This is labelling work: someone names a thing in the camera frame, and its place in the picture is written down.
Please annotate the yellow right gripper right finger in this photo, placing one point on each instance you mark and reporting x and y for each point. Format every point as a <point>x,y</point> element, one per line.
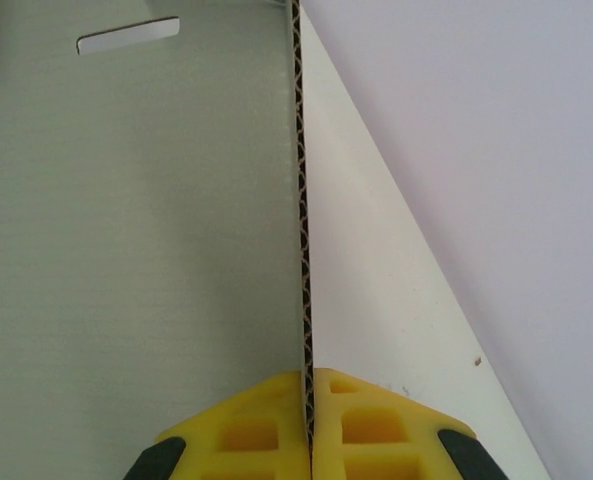
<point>376,430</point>

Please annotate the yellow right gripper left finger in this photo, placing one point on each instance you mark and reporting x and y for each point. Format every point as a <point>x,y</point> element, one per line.
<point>226,435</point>

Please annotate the grey corrugated cardboard box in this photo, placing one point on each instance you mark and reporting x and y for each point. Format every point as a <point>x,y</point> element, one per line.
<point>126,225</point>

